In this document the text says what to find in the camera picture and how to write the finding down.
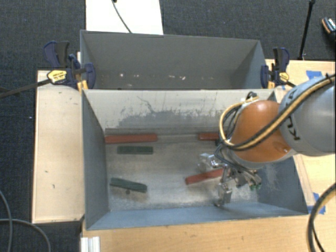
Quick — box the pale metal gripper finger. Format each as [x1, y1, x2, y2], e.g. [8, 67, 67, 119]
[218, 182, 230, 197]
[214, 190, 234, 208]

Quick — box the short red-brown flat block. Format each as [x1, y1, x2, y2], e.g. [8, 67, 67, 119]
[197, 132, 220, 142]

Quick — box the grey metal bin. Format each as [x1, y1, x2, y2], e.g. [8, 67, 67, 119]
[79, 29, 309, 232]

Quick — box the dark green flat block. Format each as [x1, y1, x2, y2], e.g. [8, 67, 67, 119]
[109, 177, 148, 194]
[116, 145, 154, 155]

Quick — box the long red-brown flat block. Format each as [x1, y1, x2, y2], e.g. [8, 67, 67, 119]
[104, 133, 159, 144]

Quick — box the pale wood board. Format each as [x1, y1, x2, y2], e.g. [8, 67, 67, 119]
[31, 70, 86, 224]

